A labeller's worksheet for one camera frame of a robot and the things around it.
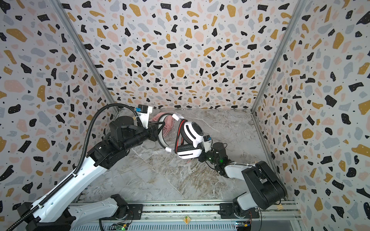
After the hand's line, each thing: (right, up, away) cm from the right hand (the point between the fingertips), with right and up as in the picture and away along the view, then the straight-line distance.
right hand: (192, 147), depth 86 cm
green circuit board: (-36, -37, -15) cm, 54 cm away
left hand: (-12, +16, -24) cm, 31 cm away
